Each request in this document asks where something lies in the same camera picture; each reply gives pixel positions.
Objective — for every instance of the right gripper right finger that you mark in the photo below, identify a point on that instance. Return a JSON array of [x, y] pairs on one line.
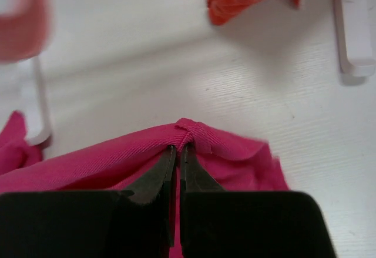
[[193, 178]]

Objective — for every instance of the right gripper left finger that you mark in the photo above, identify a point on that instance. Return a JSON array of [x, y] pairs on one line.
[[158, 184]]

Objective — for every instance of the magenta pink trousers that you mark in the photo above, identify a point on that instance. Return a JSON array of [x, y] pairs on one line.
[[77, 205]]

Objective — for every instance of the pink plastic hanger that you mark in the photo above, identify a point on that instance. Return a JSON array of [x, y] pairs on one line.
[[24, 29]]

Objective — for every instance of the white clothes rack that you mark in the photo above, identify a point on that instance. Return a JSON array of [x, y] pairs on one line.
[[353, 37]]

